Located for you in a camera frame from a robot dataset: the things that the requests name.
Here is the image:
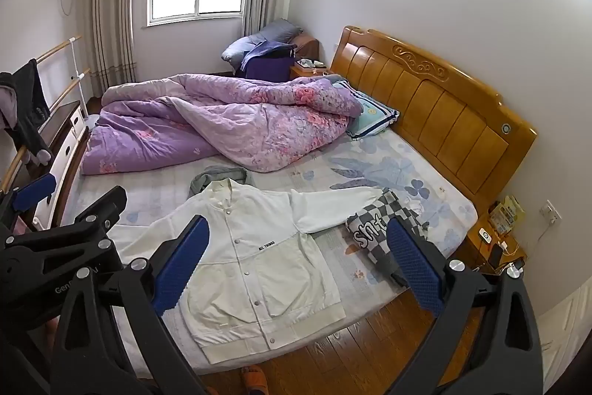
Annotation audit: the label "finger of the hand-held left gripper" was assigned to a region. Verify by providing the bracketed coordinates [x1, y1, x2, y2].
[0, 173, 57, 234]
[2, 186, 128, 250]

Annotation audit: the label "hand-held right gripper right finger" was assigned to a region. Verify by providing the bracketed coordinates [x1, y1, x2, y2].
[384, 217, 543, 395]

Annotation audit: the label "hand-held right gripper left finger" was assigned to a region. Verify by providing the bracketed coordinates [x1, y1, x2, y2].
[50, 214, 210, 395]

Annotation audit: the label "white snap-button jacket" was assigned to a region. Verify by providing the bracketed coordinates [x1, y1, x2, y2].
[108, 178, 394, 365]

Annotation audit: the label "grey hoodie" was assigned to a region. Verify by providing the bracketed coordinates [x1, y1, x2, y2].
[187, 165, 256, 198]

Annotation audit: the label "dark hanging clothes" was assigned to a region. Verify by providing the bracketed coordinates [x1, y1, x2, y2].
[0, 58, 53, 167]

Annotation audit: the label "white dresser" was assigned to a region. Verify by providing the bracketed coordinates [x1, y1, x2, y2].
[32, 99, 91, 229]

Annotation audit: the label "black white checkered garment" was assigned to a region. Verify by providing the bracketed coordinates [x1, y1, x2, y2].
[344, 188, 433, 289]

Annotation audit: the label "wooden nightstand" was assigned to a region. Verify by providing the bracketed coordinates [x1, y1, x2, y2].
[462, 210, 528, 280]
[289, 59, 340, 81]

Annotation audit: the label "yellow packets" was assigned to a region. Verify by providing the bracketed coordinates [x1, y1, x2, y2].
[489, 195, 525, 235]

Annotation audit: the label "orange slipper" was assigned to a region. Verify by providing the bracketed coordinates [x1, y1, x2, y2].
[240, 365, 269, 395]

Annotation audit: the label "wooden barre rack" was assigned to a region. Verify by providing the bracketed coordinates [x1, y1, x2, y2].
[0, 35, 92, 194]

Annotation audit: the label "wooden bed headboard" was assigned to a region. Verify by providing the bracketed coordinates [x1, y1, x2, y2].
[329, 25, 538, 215]

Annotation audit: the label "white wardrobe door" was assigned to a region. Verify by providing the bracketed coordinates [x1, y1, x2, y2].
[536, 284, 592, 377]

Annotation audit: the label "dark purple cloth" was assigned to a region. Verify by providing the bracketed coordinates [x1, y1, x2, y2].
[240, 46, 297, 83]

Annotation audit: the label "blue grey pillow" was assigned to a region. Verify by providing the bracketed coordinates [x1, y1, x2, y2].
[221, 19, 303, 65]

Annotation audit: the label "brown chair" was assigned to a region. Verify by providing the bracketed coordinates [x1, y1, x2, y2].
[296, 34, 321, 61]

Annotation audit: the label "wall outlet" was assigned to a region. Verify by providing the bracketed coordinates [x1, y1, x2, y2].
[540, 201, 562, 225]

